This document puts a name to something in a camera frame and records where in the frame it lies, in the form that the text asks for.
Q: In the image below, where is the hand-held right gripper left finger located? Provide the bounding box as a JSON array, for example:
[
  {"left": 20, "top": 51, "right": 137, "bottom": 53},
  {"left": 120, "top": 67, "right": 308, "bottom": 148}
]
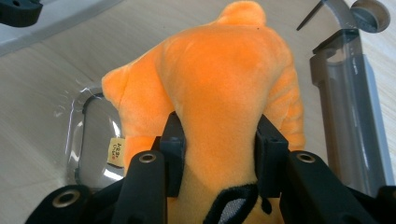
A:
[{"left": 151, "top": 111, "right": 187, "bottom": 199}]

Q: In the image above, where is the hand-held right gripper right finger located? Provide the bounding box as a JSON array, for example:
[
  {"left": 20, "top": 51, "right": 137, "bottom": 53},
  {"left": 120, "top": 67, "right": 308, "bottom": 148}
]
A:
[{"left": 254, "top": 114, "right": 290, "bottom": 199}]

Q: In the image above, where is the white storage box lid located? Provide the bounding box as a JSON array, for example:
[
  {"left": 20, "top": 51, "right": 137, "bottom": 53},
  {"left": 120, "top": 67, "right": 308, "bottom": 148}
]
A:
[{"left": 0, "top": 0, "right": 125, "bottom": 58}]

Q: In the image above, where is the orange plush toy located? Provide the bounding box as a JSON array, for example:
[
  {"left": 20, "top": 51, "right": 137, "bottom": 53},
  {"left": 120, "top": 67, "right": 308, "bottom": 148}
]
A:
[{"left": 101, "top": 0, "right": 306, "bottom": 224}]

